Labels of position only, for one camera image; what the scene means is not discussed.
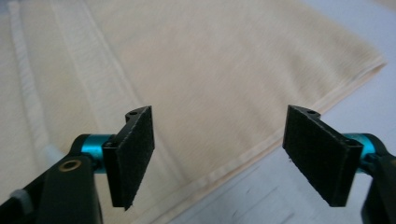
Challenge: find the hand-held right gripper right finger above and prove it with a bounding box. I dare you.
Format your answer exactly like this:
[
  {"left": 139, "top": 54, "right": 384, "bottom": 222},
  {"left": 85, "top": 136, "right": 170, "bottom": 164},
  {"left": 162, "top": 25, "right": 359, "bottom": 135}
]
[{"left": 282, "top": 105, "right": 363, "bottom": 207}]

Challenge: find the cream terry towel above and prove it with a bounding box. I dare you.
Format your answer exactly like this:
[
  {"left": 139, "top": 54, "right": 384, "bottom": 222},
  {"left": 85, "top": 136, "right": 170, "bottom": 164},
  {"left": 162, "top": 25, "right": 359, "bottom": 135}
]
[{"left": 0, "top": 0, "right": 387, "bottom": 224}]

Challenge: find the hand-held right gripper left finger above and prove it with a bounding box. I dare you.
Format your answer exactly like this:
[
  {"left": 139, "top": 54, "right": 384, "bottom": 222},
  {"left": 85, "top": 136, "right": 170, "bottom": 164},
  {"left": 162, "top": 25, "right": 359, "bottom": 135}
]
[{"left": 102, "top": 105, "right": 156, "bottom": 211}]

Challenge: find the pale foam table mat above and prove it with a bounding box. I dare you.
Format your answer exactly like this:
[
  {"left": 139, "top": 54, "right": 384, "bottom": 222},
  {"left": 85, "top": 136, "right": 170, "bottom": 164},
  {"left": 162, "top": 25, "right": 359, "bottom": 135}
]
[{"left": 167, "top": 0, "right": 396, "bottom": 224}]

